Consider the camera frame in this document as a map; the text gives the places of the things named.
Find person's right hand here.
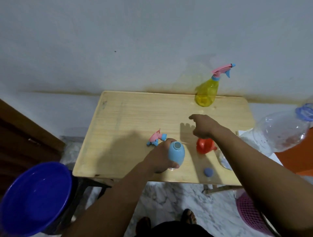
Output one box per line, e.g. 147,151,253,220
188,114,222,140

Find person's left hand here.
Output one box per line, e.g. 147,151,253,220
144,138,180,174

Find red plastic funnel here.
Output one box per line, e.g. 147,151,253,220
196,138,217,155

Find yellow spray bottle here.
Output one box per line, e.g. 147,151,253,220
194,77,220,107

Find clear plastic water bottle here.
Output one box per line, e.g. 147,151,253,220
219,103,313,171

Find person's right forearm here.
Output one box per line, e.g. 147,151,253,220
210,127,313,237

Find person's left forearm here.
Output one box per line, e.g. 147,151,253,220
62,161,157,237

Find person's dark sandal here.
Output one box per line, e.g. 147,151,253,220
136,216,152,235
181,209,197,225

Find person's black shorts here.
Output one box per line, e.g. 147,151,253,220
134,221,213,237

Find stack of white paper tissues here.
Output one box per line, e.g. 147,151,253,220
236,129,283,166

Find black stool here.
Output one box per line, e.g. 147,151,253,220
41,177,112,235

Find pink mesh waste basket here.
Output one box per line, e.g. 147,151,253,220
236,191,274,235

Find orange shelf cabinet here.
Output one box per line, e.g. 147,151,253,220
275,127,313,177

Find blue plastic basin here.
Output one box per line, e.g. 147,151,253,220
0,161,73,237

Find brown wooden furniture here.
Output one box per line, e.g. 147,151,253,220
0,99,66,196

